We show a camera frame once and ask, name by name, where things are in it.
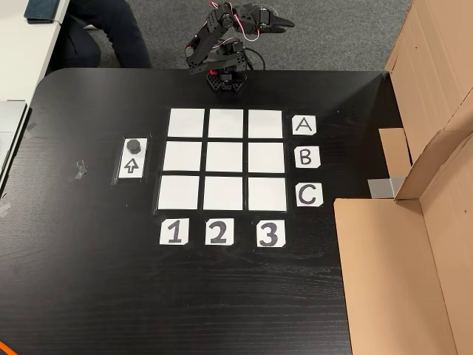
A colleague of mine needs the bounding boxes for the white arrow paper sheet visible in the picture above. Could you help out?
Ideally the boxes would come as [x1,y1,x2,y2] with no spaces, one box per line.
[118,138,148,180]

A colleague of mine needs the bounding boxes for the paper sheet letter A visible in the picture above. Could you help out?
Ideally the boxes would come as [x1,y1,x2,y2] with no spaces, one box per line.
[291,115,318,136]

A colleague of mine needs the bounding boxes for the paper sheet number 1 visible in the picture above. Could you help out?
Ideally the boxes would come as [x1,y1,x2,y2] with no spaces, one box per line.
[159,217,190,246]

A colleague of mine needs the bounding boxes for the paper sheet number 2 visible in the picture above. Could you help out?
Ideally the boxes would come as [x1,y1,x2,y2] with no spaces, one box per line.
[205,217,235,246]

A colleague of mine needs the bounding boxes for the paper sheet letter B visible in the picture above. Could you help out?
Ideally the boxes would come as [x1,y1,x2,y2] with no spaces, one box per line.
[294,146,321,169]

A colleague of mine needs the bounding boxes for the white paper grid square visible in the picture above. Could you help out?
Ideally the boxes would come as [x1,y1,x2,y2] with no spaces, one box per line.
[248,109,284,139]
[248,142,286,174]
[168,108,205,137]
[248,177,288,212]
[205,141,245,173]
[157,175,200,211]
[203,176,244,211]
[163,141,203,172]
[208,109,245,138]

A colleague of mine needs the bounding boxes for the paper sheet letter C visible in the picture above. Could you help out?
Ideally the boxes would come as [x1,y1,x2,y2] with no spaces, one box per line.
[295,183,324,208]

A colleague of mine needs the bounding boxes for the white desk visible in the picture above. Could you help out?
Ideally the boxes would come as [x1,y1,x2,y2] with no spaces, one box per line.
[0,0,71,112]

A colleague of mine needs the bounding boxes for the crumpled clear tape piece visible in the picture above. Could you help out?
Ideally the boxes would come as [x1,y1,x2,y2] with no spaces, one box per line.
[68,159,89,183]

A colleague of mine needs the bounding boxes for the brown cardboard panel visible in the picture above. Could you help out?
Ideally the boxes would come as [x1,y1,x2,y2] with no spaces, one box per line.
[378,0,473,200]
[333,131,473,355]

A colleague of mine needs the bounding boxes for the person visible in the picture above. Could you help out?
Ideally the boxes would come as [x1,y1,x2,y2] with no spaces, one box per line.
[55,0,154,70]

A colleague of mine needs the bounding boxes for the dark blue notebook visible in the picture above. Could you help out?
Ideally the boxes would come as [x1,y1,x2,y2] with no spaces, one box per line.
[24,0,61,25]

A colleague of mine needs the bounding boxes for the black cable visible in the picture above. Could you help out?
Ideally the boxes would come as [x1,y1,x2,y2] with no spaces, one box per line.
[243,46,268,71]

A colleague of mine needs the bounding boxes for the paper sheet number 3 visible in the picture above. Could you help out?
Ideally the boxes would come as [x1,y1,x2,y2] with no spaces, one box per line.
[256,220,286,248]

